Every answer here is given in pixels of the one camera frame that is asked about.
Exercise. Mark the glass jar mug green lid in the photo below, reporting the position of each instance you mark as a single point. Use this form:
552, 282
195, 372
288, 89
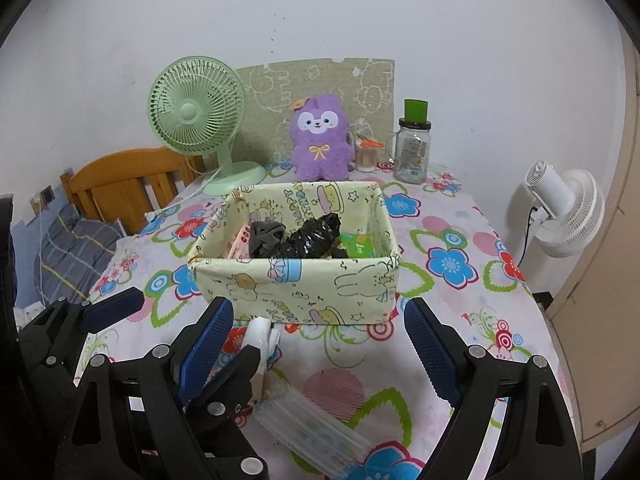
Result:
412, 155

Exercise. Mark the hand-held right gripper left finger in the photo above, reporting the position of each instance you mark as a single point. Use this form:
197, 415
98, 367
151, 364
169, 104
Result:
210, 345

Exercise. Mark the black plastic bag roll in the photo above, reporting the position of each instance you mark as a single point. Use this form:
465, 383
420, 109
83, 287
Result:
315, 235

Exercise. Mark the dark grey cloth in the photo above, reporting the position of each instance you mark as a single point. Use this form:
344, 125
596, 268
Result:
262, 240

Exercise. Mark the wall socket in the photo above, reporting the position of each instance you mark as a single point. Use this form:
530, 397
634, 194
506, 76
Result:
47, 194

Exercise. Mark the purple plush toy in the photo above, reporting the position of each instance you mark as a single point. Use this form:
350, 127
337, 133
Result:
320, 155

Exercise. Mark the white standing fan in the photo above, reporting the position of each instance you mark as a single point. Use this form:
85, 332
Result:
575, 215

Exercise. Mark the orange scissors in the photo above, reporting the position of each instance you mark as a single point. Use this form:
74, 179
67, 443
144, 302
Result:
370, 143

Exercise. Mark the grey plaid pillow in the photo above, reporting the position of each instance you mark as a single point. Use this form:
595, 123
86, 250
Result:
75, 250

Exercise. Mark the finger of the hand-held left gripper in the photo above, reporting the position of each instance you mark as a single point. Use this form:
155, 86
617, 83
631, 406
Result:
117, 305
225, 385

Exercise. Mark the pink small box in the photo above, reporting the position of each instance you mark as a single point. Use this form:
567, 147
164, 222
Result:
240, 245

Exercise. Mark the beige cabinet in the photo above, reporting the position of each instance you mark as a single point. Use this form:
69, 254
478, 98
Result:
600, 310

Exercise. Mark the green colourful booklet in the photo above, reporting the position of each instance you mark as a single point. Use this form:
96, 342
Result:
357, 245

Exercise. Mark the clear plastic pack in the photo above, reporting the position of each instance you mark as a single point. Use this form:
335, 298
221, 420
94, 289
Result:
310, 425

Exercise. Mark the green desk fan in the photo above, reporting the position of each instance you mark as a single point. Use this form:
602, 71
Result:
187, 112

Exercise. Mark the blue bed sheet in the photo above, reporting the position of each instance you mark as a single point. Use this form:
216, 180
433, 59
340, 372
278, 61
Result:
25, 245

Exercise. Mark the yellow printed fabric storage box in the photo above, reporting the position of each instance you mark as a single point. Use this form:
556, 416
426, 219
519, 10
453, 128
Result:
300, 290

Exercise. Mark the cotton swab jar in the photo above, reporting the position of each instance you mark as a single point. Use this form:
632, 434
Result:
366, 160

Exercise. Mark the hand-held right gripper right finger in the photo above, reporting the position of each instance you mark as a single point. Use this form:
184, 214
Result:
430, 345

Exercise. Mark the wooden headboard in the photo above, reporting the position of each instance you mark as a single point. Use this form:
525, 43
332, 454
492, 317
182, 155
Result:
120, 185

